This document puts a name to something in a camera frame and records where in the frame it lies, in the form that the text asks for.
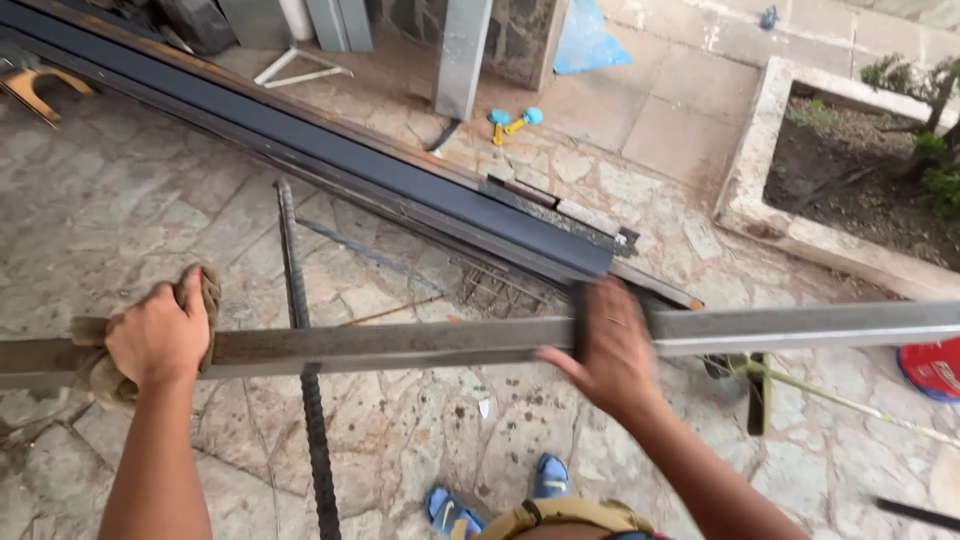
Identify black bag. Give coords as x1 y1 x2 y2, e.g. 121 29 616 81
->
153 0 238 57

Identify stone pillar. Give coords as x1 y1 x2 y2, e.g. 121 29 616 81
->
366 0 573 92

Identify blue and yellow toy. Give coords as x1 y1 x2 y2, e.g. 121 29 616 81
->
486 106 545 147

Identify green shrub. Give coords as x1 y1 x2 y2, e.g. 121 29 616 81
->
860 54 960 220

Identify grey metal panels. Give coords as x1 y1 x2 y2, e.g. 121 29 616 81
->
216 0 375 54

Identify person's right hand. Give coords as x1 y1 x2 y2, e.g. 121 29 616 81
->
535 275 670 430

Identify long grey steel square tube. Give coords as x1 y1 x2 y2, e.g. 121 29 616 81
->
0 300 960 392

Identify rusty steel angle piece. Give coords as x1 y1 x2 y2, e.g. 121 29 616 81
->
478 174 641 259

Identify blue plastic sheet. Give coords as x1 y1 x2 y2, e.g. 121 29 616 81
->
552 0 633 76

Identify grey metal post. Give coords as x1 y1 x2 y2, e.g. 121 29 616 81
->
433 0 494 123

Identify stack of long dark steel profiles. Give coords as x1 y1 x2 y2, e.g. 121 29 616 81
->
0 0 706 312

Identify yellow-green long stick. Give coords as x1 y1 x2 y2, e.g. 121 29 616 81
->
723 354 960 452

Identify person's tan waist bag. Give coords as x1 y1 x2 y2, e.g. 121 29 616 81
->
478 495 676 540

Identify brown cleaning rag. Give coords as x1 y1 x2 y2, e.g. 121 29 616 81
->
67 263 223 411

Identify red round lid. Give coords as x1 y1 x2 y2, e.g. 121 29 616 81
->
895 337 960 405

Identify white triangular frame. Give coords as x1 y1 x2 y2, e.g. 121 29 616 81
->
252 45 354 90

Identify black rod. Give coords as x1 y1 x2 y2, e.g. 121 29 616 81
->
875 496 960 533

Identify dark metal bracket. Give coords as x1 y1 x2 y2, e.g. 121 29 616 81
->
745 352 774 438

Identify rusty wire mesh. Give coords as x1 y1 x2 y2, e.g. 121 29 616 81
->
456 261 565 318

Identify thin rusty rod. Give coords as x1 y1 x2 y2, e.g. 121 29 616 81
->
337 294 451 328

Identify blue sandal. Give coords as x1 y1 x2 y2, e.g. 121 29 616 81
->
424 485 486 540
533 452 572 501

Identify person's left hand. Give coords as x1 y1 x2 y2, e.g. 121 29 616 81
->
104 267 211 388

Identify orange wooden stand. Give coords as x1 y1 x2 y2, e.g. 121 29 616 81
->
0 66 96 129

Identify ribbed steel rebar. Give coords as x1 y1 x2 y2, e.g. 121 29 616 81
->
273 177 343 540

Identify concrete planter bed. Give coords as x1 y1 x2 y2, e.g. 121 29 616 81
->
711 55 960 302

